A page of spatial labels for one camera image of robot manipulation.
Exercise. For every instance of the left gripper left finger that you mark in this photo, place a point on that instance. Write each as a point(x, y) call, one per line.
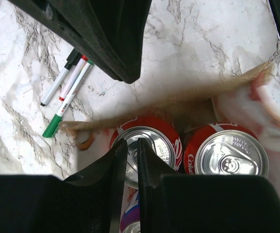
point(88, 201)

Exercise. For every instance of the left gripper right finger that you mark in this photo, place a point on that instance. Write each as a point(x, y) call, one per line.
point(177, 203)

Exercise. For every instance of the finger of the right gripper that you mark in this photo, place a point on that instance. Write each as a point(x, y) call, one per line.
point(109, 32)

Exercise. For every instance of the purple soda can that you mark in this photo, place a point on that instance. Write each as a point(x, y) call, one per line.
point(130, 220)

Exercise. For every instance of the red soda can front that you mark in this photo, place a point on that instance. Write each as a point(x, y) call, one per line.
point(161, 136)

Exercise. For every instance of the red soda can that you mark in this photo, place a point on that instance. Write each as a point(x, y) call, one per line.
point(223, 148)
point(161, 136)

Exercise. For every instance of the red capped marker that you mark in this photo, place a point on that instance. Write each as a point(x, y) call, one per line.
point(83, 60)

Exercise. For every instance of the black capped marker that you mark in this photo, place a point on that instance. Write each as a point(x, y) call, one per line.
point(71, 61)

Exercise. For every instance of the green capped marker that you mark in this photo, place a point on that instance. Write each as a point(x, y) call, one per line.
point(54, 123)

